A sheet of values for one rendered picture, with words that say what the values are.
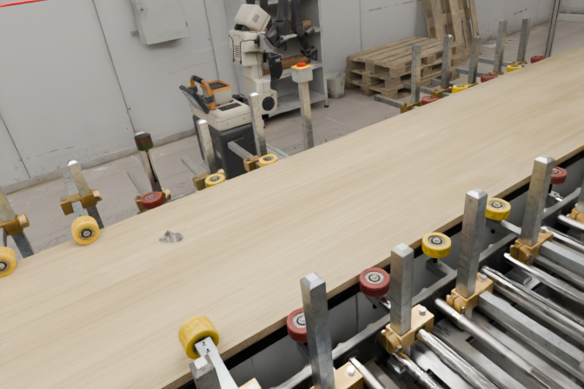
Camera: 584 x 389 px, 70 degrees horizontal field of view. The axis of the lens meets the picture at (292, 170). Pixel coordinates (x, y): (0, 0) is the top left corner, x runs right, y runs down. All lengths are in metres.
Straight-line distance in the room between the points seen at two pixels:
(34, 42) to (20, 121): 0.69
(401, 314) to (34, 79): 3.78
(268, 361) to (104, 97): 3.53
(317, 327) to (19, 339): 0.80
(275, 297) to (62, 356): 0.53
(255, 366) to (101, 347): 0.38
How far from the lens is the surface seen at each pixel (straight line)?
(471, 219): 1.08
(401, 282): 0.97
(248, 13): 2.91
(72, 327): 1.28
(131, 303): 1.26
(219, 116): 2.70
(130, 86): 4.40
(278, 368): 1.25
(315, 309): 0.82
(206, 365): 0.77
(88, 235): 1.55
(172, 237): 1.42
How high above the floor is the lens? 1.70
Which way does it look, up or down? 28 degrees down
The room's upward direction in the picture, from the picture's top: 7 degrees counter-clockwise
